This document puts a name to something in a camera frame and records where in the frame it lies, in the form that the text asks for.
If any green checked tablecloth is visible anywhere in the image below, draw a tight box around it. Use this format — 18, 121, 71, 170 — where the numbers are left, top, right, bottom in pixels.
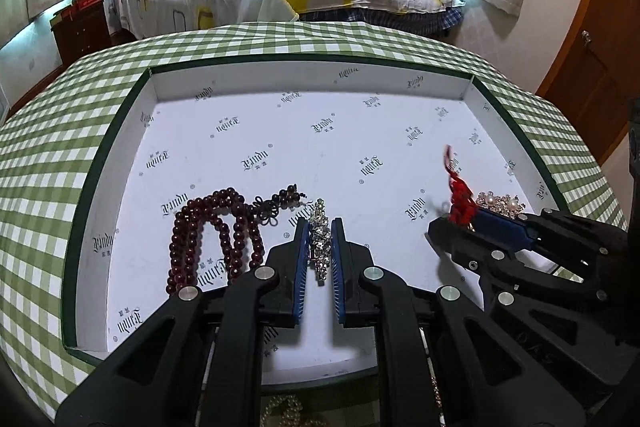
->
0, 21, 628, 427

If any silver rhinestone hair clip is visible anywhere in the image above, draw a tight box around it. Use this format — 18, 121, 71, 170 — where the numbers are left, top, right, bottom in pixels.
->
306, 199, 333, 285

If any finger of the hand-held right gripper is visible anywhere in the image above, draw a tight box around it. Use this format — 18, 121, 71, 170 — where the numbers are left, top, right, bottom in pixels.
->
472, 207, 631, 284
425, 217, 632, 389

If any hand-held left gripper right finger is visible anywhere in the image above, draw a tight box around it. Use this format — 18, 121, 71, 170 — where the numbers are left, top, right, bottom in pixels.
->
330, 217, 586, 427

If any brown wooden door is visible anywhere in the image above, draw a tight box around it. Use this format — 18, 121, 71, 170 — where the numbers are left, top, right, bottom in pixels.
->
537, 0, 640, 168

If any pearl and gold brooch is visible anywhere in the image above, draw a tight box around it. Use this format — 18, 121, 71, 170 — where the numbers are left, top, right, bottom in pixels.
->
474, 191, 526, 220

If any dark wooden nightstand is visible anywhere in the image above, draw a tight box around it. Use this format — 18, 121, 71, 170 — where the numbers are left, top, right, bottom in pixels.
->
50, 0, 113, 68

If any pearl and gold necklace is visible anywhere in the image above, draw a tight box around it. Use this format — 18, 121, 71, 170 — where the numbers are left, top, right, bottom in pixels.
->
262, 394, 331, 427

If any dark red bead necklace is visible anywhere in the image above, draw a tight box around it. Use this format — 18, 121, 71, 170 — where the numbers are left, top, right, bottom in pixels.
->
167, 188, 308, 298

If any green jewelry box tray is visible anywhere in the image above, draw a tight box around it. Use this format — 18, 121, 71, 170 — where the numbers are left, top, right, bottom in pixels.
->
59, 56, 571, 395

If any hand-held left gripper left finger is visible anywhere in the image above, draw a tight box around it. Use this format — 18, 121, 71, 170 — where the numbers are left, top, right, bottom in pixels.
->
55, 218, 311, 427

